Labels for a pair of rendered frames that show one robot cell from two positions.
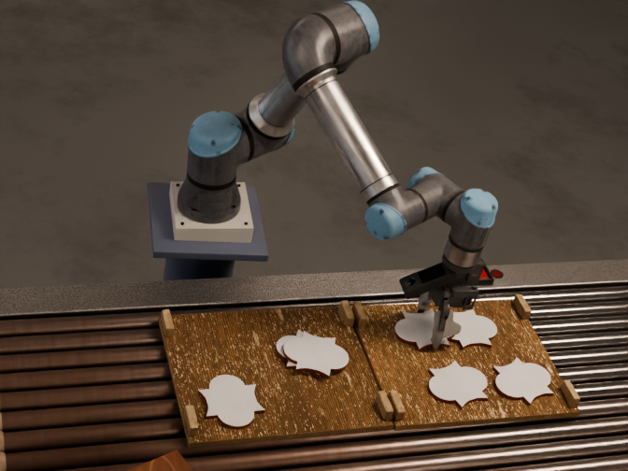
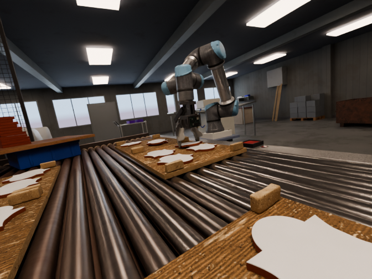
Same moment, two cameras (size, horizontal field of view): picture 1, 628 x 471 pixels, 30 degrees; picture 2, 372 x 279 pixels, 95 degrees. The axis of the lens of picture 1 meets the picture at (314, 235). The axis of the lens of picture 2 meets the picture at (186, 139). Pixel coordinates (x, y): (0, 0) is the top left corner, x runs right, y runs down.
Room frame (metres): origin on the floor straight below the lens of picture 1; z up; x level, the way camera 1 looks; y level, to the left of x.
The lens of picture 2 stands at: (1.79, -1.09, 1.10)
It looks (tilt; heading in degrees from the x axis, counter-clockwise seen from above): 9 degrees down; 82
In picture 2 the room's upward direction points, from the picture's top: 8 degrees counter-clockwise
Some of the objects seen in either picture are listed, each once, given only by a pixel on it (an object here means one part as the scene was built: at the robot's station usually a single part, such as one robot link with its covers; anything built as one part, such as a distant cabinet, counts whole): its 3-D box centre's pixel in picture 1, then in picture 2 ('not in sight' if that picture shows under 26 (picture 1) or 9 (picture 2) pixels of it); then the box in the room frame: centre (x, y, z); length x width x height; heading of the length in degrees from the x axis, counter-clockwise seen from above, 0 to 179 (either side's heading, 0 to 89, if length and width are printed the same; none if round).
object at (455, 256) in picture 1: (463, 249); (186, 97); (1.94, -0.30, 1.17); 0.08 x 0.08 x 0.05
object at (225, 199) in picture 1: (210, 187); (214, 125); (2.24, 0.26, 0.96); 0.15 x 0.15 x 0.10
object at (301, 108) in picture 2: not in sight; (306, 107); (8.55, 5.93, 0.55); 1.11 x 0.74 x 1.10; 107
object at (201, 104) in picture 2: not in sight; (215, 120); (3.57, 4.19, 0.69); 2.91 x 0.73 x 1.39; 14
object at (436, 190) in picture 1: (432, 196); (191, 81); (1.98, -0.22, 1.25); 0.11 x 0.11 x 0.08; 51
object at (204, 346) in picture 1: (272, 371); (149, 144); (1.71, 0.02, 0.93); 0.41 x 0.35 x 0.02; 113
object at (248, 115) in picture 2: not in sight; (232, 115); (6.44, 9.27, 0.45); 2.63 x 0.84 x 0.90; 107
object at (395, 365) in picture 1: (460, 360); (181, 153); (1.87, -0.36, 0.93); 0.41 x 0.35 x 0.02; 112
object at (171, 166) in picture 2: (570, 392); (174, 165); (1.82, -0.59, 0.95); 0.06 x 0.02 x 0.03; 22
